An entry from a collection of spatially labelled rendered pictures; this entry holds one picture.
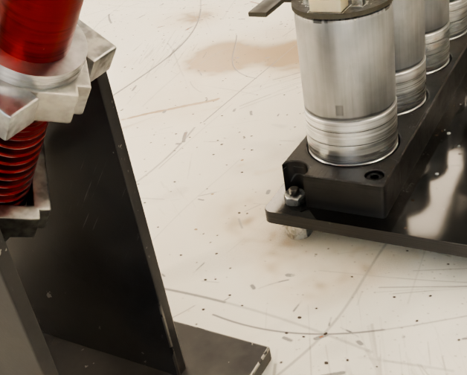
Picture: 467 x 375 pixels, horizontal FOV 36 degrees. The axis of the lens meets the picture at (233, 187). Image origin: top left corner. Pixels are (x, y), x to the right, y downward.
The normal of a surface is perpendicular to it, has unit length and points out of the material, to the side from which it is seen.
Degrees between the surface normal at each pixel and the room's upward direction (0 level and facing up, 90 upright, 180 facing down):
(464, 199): 0
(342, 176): 0
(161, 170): 0
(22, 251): 90
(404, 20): 90
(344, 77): 90
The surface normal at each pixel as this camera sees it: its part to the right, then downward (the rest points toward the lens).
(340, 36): -0.18, 0.55
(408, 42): 0.49, 0.40
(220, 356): -0.15, -0.83
